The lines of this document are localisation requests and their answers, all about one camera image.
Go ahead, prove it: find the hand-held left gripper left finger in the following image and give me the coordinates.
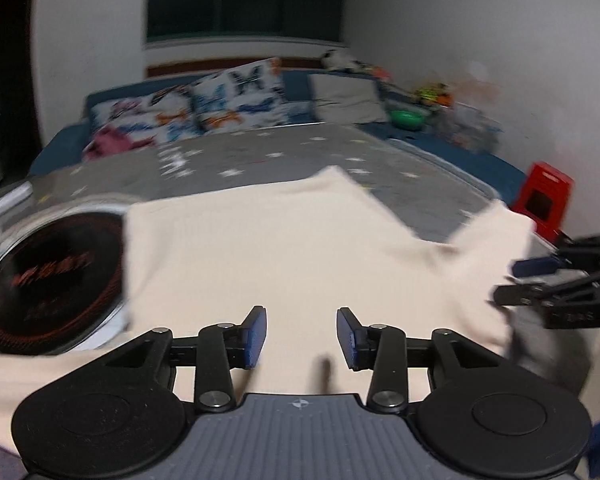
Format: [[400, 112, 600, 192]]
[[80, 305, 268, 413]]

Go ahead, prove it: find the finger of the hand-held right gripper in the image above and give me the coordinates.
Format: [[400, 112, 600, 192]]
[[491, 269, 600, 311], [511, 231, 600, 281]]

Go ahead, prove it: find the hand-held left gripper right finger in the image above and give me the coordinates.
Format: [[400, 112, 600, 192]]
[[336, 306, 506, 413]]

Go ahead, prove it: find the cream garment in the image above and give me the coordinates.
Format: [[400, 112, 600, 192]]
[[0, 165, 538, 466]]

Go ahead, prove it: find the red plastic stool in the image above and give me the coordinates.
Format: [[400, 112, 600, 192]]
[[510, 161, 575, 241]]

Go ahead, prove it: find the colourful toy pile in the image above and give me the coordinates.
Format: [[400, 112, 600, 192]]
[[430, 102, 503, 153]]

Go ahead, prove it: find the green bowl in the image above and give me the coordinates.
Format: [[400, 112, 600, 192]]
[[390, 110, 425, 129]]

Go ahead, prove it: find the round black induction cooktop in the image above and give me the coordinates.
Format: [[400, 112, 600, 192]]
[[0, 200, 131, 356]]

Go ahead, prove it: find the beige cushion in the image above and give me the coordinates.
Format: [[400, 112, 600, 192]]
[[307, 74, 388, 125]]

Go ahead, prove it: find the butterfly print cushion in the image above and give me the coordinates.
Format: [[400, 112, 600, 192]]
[[190, 57, 288, 136], [87, 87, 201, 146]]

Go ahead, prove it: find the pink garment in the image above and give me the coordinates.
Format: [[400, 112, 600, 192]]
[[82, 127, 153, 161]]

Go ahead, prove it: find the blue sofa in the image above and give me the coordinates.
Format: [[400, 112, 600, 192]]
[[27, 70, 528, 201]]

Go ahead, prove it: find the black white plush toy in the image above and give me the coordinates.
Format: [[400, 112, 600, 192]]
[[320, 49, 366, 72]]

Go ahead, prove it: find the dark window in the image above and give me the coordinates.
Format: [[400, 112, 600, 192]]
[[145, 0, 348, 51]]

